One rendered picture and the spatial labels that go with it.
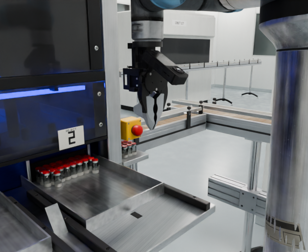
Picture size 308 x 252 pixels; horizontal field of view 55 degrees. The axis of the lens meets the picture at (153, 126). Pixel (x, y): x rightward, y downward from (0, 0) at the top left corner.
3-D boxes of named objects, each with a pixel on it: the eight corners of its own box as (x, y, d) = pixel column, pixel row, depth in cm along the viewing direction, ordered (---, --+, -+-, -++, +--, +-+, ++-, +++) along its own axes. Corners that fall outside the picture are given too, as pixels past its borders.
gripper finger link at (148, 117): (138, 126, 77) (138, 91, 74) (155, 130, 73) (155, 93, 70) (129, 128, 74) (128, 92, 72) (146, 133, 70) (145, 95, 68)
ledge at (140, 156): (100, 157, 116) (100, 153, 115) (125, 149, 125) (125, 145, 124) (123, 167, 106) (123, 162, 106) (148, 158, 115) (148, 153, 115)
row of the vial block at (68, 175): (42, 186, 87) (40, 172, 86) (92, 168, 100) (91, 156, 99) (45, 188, 86) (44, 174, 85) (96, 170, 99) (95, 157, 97)
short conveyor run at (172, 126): (106, 166, 113) (105, 126, 108) (84, 155, 123) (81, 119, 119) (208, 130, 160) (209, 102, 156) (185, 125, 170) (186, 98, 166)
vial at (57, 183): (52, 186, 87) (51, 171, 86) (59, 183, 89) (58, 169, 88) (56, 188, 86) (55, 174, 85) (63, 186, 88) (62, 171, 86)
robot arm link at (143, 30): (170, 22, 68) (144, 19, 62) (170, 42, 69) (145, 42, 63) (147, 23, 73) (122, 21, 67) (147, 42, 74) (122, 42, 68)
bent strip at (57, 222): (46, 230, 67) (44, 207, 65) (58, 225, 69) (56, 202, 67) (81, 261, 57) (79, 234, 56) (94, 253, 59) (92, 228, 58)
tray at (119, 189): (21, 186, 88) (20, 175, 87) (93, 162, 106) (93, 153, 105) (86, 234, 65) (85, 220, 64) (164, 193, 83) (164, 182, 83)
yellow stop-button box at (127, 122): (114, 137, 109) (113, 118, 107) (128, 133, 114) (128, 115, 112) (127, 141, 104) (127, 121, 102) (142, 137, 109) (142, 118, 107)
